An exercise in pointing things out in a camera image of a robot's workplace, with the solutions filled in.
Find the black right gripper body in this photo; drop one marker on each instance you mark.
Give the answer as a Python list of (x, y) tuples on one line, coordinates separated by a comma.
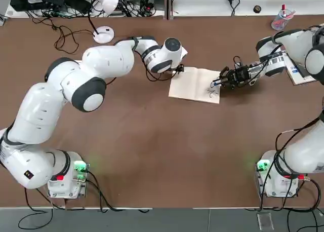
[(241, 75)]

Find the white lined notebook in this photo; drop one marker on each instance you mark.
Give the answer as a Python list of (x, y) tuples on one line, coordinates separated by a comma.
[(192, 85)]

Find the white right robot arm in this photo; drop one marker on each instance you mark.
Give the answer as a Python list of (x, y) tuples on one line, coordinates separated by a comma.
[(296, 42)]

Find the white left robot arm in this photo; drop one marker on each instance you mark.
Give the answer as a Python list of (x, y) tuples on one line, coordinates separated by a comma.
[(38, 115)]

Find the red marker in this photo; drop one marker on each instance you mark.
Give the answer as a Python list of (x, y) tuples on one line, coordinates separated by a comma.
[(283, 9)]

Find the white book with blue print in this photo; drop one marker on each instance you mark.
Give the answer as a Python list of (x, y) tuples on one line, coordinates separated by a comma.
[(293, 75)]

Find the clear plastic pen cup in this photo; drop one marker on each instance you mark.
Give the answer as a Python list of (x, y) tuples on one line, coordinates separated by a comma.
[(278, 24)]

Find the white side desk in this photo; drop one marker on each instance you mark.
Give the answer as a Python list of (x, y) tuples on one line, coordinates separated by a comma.
[(202, 4)]

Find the white desk lamp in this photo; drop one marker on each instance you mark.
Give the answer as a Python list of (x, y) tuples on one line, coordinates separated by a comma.
[(103, 35)]

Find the metal floor plate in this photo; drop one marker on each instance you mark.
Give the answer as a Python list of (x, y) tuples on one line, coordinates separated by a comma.
[(265, 221)]

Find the aluminium frame post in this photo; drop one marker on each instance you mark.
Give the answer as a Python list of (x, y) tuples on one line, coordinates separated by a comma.
[(168, 4)]

